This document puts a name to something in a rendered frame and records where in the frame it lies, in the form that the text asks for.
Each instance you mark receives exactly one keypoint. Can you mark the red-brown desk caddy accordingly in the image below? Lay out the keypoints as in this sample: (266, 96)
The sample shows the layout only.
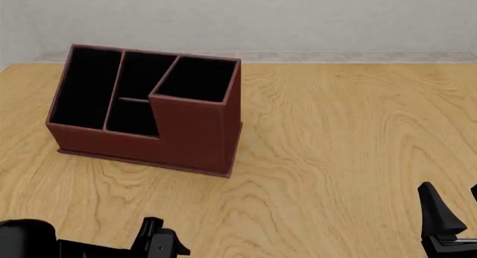
(194, 135)

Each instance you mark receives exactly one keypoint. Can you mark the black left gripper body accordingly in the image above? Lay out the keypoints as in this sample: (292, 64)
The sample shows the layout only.
(160, 245)

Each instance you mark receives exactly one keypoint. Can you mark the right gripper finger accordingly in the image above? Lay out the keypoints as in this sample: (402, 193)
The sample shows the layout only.
(434, 213)
(474, 193)

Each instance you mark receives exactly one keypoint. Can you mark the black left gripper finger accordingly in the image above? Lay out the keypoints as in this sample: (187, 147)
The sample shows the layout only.
(184, 249)

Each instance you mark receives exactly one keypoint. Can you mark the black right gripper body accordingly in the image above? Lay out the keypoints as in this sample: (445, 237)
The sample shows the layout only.
(451, 248)

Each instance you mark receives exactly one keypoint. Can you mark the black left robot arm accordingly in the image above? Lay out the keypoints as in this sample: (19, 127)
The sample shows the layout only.
(26, 238)

